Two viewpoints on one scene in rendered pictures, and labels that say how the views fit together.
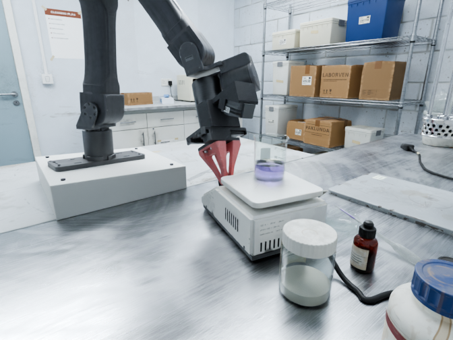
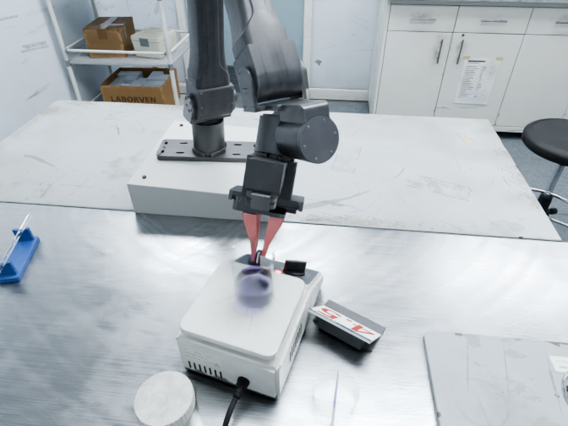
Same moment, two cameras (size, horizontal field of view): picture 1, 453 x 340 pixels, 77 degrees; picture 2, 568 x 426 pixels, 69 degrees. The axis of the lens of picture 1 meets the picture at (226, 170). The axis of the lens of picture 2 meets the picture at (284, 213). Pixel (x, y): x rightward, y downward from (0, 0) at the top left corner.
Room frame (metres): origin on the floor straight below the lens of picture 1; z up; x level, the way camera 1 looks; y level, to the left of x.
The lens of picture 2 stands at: (0.21, -0.33, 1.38)
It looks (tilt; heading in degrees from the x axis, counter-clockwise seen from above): 38 degrees down; 44
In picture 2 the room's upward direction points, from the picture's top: straight up
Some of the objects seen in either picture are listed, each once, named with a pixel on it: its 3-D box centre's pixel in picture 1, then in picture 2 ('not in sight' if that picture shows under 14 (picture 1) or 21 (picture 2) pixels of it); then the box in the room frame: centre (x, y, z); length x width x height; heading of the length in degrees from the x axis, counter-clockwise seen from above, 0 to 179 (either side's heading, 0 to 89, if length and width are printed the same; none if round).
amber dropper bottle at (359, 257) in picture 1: (365, 244); not in sight; (0.33, -0.18, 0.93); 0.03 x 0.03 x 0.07
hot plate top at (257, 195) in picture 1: (269, 185); (245, 304); (0.42, -0.07, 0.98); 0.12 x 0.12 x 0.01; 25
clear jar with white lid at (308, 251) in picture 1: (306, 261); (170, 416); (0.28, -0.09, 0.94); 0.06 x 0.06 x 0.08
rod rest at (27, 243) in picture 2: not in sight; (15, 253); (0.26, 0.32, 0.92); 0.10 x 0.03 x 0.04; 52
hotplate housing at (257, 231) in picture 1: (259, 204); (255, 311); (0.44, -0.06, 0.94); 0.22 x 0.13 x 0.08; 25
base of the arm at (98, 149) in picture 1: (98, 144); (208, 134); (0.64, 0.29, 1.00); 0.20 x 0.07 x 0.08; 135
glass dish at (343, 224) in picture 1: (341, 221); (335, 395); (0.44, -0.20, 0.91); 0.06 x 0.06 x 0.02
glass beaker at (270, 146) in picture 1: (271, 158); (253, 277); (0.43, -0.07, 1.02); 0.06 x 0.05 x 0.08; 38
